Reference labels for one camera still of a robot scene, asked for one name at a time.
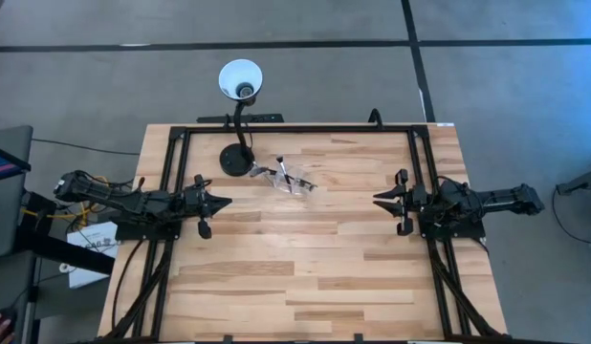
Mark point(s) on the black power strip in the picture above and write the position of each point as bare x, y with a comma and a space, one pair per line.
257, 118

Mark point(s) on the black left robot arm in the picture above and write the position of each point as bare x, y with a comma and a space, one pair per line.
133, 203

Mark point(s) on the grey stand leg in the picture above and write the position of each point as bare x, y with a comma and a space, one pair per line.
582, 184

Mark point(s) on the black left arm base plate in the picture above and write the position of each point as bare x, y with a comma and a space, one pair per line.
142, 233

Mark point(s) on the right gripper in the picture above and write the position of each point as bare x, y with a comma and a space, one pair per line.
415, 200

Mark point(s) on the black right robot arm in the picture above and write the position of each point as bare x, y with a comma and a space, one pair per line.
506, 200

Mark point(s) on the clear acrylic brush organizer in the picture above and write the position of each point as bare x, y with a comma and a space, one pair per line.
295, 188

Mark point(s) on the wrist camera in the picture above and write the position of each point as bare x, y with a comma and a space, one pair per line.
205, 229
406, 227

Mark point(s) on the small black clamp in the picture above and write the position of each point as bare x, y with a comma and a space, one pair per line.
358, 337
227, 338

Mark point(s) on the white cardboard box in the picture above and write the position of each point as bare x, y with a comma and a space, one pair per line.
92, 267

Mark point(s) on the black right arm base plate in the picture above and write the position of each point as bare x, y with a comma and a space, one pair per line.
463, 233

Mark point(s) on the blue-screen monitor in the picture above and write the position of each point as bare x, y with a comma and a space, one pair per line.
4, 165

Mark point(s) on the black desk leg beam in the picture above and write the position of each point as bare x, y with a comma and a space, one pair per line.
66, 251

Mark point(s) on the black aluminium rig frame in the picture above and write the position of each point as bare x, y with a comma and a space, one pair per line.
300, 129

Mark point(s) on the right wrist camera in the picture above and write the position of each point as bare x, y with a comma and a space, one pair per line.
406, 227

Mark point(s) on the grey desk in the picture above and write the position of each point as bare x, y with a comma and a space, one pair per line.
8, 210

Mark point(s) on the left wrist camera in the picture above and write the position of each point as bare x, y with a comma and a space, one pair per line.
205, 229

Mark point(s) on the black computer mouse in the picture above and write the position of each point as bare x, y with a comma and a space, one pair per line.
8, 313

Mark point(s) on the small white label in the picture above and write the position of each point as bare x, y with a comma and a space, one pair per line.
445, 124

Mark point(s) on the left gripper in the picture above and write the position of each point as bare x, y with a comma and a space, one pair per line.
195, 200

